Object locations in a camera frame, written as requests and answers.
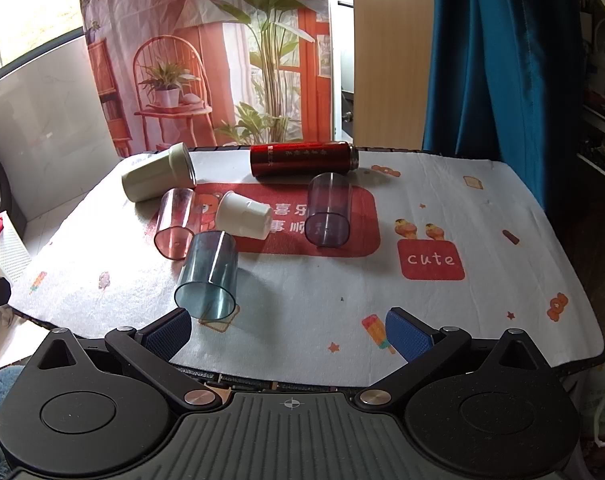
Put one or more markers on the beige plastic cup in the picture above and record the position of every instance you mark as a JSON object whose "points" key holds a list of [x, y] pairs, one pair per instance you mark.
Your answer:
{"points": [[152, 177]]}

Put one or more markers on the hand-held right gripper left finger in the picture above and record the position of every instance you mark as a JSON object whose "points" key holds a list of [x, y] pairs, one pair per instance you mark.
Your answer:
{"points": [[165, 335]]}

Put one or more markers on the white printed table cloth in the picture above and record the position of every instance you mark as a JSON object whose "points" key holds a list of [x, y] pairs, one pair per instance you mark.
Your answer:
{"points": [[332, 285]]}

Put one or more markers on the wooden board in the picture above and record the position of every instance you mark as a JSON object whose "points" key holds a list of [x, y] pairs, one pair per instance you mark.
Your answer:
{"points": [[392, 60]]}

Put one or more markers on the red thermos flask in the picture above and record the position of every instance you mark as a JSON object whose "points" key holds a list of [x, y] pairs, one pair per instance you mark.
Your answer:
{"points": [[302, 159]]}

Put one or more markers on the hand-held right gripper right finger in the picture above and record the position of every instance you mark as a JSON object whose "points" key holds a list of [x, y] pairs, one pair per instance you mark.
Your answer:
{"points": [[407, 332]]}

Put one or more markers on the red transparent cup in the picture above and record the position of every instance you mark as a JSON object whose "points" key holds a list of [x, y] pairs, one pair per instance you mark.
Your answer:
{"points": [[175, 220]]}

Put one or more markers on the white paper cup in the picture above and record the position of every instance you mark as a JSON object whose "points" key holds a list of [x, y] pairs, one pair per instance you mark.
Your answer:
{"points": [[242, 217]]}

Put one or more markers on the cluttered shelf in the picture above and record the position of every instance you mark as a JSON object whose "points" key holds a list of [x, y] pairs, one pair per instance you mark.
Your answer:
{"points": [[602, 110]]}

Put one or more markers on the purple transparent cup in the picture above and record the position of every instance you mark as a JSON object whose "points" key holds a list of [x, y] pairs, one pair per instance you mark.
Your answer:
{"points": [[327, 200]]}

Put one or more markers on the white plastic basket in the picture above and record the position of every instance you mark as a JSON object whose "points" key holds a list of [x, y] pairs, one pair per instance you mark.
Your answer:
{"points": [[7, 255]]}

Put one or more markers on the blue curtain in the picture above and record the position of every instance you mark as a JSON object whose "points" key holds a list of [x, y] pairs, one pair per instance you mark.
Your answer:
{"points": [[507, 60]]}

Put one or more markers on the printed wall cloth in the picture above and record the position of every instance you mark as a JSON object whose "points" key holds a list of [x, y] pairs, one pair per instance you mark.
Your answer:
{"points": [[207, 60]]}

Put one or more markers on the blue transparent cup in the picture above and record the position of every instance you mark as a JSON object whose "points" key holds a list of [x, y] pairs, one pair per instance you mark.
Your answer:
{"points": [[207, 270]]}

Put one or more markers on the window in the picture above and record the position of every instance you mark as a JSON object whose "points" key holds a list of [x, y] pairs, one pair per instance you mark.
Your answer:
{"points": [[27, 5]]}

